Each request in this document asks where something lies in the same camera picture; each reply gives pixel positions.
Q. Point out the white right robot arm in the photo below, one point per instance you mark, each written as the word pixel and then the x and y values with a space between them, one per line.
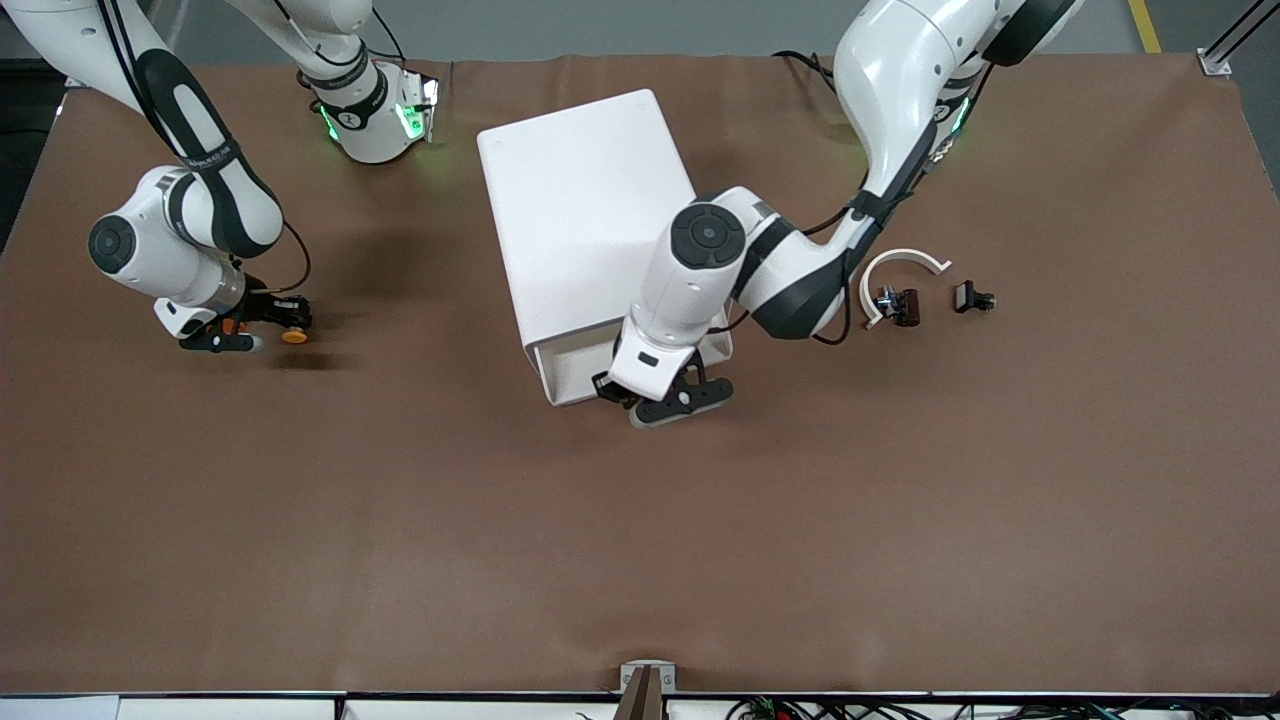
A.
pixel 200 210

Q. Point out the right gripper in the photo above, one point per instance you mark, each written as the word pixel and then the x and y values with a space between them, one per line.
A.
pixel 262 306

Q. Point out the small black plastic component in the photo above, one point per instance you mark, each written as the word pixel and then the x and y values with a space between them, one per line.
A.
pixel 966 296

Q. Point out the aluminium frame strut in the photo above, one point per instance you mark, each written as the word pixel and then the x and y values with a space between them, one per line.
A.
pixel 1213 62

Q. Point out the brown table mat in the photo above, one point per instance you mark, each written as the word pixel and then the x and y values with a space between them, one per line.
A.
pixel 400 550

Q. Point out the yellow floor tape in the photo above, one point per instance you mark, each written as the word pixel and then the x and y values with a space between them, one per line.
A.
pixel 1145 25

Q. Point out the aluminium camera post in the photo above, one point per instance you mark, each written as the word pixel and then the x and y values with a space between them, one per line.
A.
pixel 645 690

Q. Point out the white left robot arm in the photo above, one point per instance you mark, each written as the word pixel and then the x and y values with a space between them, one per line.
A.
pixel 900 80

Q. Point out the white drawer cabinet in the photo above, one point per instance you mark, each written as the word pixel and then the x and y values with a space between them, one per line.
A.
pixel 570 200

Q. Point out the white tray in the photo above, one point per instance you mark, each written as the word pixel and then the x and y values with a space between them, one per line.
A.
pixel 570 375

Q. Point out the black component with metal clips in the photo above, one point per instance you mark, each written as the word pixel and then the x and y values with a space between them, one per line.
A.
pixel 906 306

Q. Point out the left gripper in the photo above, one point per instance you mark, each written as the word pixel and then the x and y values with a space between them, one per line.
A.
pixel 610 391

